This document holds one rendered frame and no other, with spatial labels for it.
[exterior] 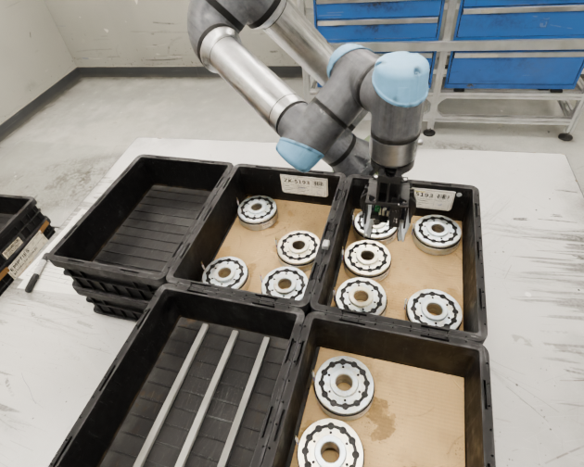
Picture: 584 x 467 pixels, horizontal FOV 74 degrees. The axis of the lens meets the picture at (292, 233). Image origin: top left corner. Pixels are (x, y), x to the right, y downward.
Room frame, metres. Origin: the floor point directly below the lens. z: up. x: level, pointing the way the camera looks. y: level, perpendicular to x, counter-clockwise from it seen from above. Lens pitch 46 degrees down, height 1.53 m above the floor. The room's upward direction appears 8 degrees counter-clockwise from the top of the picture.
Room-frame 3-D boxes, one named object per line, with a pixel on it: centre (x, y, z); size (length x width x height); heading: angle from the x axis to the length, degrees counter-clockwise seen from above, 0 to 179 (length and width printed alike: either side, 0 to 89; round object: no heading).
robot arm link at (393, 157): (0.51, -0.18, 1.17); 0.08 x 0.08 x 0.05
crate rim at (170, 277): (0.63, 0.06, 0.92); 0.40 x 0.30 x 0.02; 158
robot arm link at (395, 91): (0.52, -0.18, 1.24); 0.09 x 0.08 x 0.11; 19
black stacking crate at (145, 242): (0.74, 0.34, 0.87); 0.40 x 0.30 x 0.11; 158
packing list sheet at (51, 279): (0.87, 0.66, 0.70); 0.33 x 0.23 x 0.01; 162
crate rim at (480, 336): (0.52, -0.22, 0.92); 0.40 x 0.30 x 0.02; 158
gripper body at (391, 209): (0.51, -0.18, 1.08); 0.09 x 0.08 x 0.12; 159
